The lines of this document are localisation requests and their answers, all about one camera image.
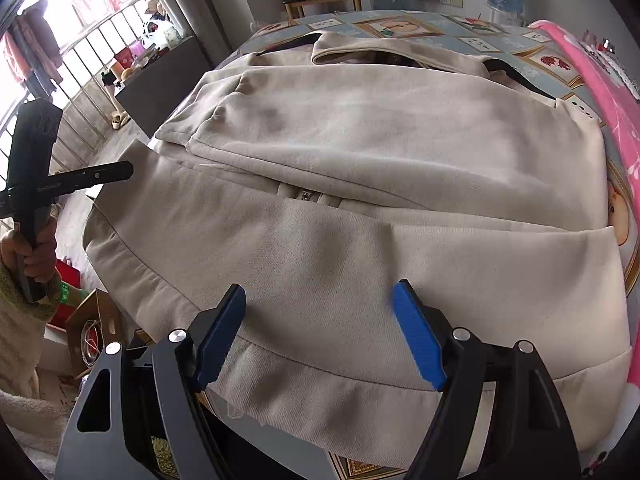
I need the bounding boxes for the person's left hand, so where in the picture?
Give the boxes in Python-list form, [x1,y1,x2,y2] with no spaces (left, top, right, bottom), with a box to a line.
[0,215,58,293]

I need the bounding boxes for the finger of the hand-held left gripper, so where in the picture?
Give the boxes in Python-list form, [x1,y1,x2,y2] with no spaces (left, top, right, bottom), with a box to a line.
[47,161,134,195]

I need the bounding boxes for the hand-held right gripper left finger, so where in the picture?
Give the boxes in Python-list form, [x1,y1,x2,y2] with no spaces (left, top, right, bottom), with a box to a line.
[57,283,247,480]

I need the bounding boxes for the dark cabinet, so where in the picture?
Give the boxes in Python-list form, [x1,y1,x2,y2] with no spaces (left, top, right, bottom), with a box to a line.
[115,35,216,139]

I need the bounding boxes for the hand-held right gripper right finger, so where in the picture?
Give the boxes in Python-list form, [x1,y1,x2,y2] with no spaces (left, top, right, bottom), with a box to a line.
[391,279,583,480]

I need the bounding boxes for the white water dispenser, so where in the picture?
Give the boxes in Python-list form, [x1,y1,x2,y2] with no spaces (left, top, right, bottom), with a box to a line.
[487,7,527,27]

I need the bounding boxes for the fruit print tablecloth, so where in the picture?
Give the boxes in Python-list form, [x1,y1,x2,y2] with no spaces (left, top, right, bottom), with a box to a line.
[235,9,640,480]

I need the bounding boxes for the white plastic bag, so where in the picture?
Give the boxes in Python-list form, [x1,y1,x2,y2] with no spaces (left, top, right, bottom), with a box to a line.
[142,22,184,52]

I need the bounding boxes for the open cardboard box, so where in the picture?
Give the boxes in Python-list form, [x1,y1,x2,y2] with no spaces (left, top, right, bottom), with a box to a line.
[65,289,137,382]

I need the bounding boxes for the pink floral blanket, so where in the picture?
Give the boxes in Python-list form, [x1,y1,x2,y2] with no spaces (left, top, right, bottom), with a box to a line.
[527,19,640,480]

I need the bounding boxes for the window railing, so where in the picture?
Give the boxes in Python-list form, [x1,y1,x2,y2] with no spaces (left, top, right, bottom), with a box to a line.
[0,0,156,201]

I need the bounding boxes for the hanging laundry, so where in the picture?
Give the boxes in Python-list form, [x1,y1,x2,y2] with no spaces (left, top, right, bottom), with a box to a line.
[4,7,65,97]

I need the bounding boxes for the red gift bag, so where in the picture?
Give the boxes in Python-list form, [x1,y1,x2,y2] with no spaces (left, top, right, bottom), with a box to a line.
[49,259,82,327]

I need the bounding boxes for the person's left forearm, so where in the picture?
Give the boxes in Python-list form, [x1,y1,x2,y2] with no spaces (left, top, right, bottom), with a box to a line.
[0,262,63,461]

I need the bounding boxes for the fuzzy green white robe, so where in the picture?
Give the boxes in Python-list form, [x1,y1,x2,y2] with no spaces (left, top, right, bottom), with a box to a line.
[150,435,178,480]

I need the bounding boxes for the grey curtain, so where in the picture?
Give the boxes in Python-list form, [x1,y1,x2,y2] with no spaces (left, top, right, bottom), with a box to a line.
[155,0,236,68]

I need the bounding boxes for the beige zip jacket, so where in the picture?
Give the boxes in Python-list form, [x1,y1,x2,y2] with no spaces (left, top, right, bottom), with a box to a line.
[81,30,633,478]

